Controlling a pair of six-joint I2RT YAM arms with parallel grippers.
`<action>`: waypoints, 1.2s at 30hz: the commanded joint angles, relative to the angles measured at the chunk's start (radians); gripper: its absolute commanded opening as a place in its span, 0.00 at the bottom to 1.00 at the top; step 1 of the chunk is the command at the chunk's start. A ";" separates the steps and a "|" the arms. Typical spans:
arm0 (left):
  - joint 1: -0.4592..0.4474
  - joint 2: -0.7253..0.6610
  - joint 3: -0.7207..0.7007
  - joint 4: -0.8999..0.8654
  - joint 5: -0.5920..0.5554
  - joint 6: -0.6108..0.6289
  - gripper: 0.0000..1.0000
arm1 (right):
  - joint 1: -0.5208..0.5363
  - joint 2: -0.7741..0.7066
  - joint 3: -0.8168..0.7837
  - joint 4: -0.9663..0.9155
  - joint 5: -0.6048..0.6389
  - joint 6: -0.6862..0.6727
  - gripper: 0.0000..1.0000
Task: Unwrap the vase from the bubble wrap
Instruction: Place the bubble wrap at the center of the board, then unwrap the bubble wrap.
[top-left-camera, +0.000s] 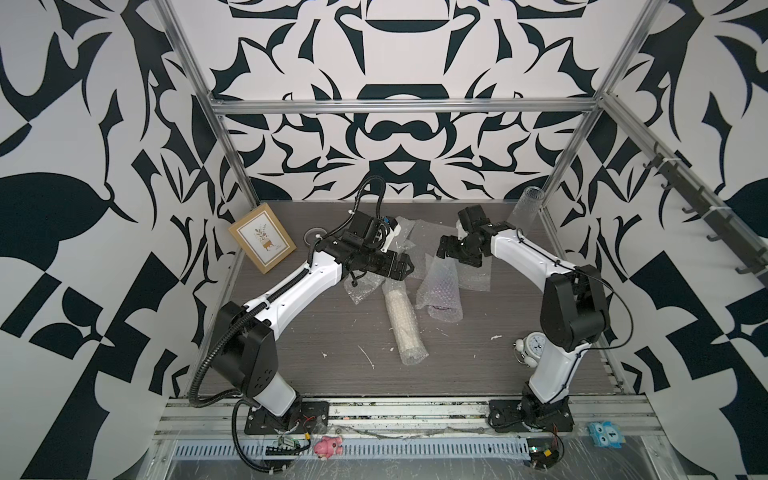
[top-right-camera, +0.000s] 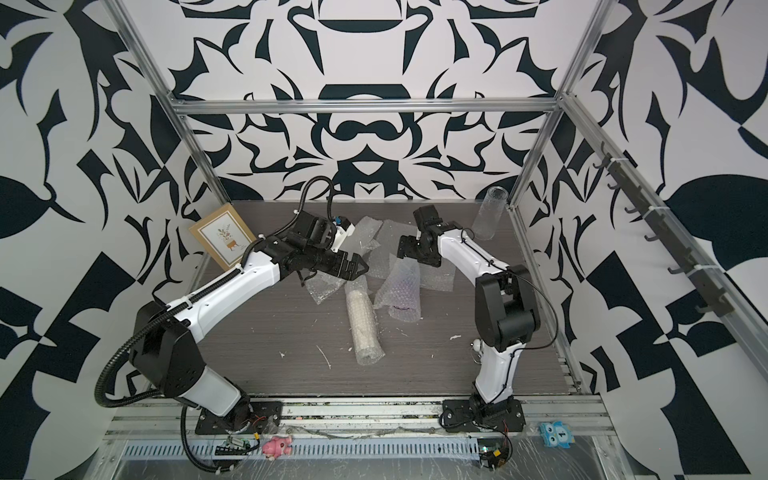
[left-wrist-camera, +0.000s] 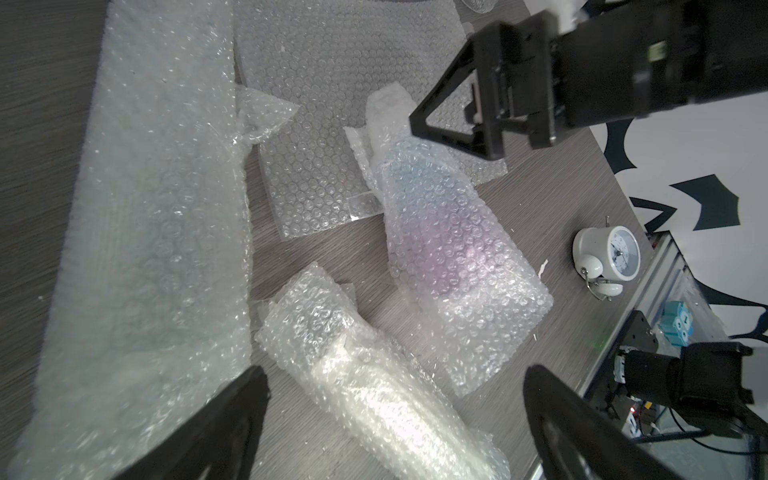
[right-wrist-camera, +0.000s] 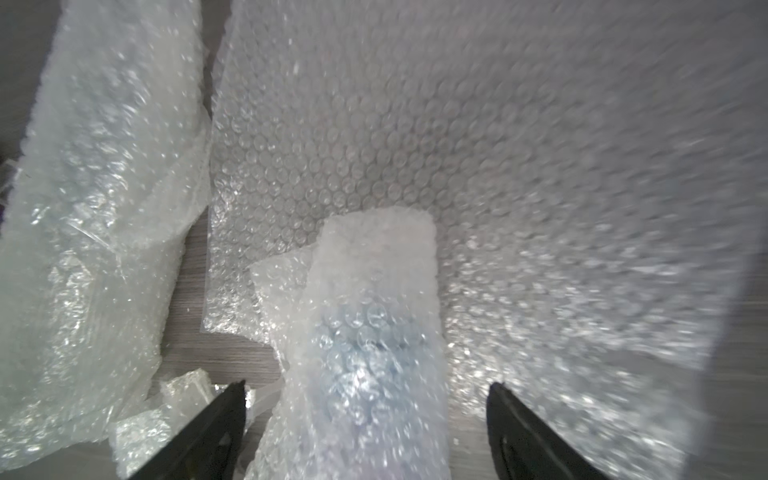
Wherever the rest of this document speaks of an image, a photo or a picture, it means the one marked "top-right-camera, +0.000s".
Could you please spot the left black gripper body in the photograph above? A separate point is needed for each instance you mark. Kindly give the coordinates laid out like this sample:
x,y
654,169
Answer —
x,y
323,261

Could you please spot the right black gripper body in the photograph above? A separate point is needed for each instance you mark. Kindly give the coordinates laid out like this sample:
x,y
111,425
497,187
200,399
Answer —
x,y
413,247

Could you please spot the iridescent bubble wrap bundle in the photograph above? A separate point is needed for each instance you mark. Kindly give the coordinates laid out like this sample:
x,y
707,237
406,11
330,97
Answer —
x,y
400,292

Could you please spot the clear glass vase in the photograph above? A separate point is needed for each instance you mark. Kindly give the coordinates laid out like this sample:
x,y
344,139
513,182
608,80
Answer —
x,y
487,220

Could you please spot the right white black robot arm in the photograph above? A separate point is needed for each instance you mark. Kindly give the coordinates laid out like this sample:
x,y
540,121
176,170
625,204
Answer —
x,y
505,306

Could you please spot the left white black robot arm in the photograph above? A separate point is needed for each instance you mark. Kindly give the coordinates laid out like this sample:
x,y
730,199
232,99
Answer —
x,y
168,344

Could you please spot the white vase in bubble wrap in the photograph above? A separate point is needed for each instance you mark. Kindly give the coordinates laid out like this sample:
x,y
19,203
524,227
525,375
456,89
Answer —
x,y
363,323

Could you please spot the wooden framed picture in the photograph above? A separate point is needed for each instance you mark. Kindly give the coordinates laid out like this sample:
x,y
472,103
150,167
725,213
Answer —
x,y
224,236

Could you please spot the white alarm clock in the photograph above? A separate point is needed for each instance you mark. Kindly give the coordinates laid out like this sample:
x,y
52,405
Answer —
x,y
477,351

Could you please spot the pink pig toy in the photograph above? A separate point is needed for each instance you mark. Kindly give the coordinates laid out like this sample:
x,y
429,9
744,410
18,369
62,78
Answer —
x,y
277,447

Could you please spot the left green circuit board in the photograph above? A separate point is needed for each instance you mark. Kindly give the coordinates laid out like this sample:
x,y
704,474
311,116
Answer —
x,y
238,447

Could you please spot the right circuit board with led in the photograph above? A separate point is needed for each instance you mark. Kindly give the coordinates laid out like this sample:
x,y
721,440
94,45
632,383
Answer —
x,y
494,453

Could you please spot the blue owl toy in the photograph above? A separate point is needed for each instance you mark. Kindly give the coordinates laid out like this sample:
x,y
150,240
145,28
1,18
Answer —
x,y
556,435

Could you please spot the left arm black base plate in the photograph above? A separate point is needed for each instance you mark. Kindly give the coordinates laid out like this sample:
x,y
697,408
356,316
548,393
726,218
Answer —
x,y
262,417

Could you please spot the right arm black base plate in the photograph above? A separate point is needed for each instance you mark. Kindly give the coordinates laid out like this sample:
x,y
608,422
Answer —
x,y
473,415

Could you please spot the white slotted cable duct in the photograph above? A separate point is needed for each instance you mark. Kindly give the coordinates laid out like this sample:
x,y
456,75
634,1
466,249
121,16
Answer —
x,y
321,449

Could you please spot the black hook rail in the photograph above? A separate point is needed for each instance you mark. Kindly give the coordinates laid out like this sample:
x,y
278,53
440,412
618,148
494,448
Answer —
x,y
690,259

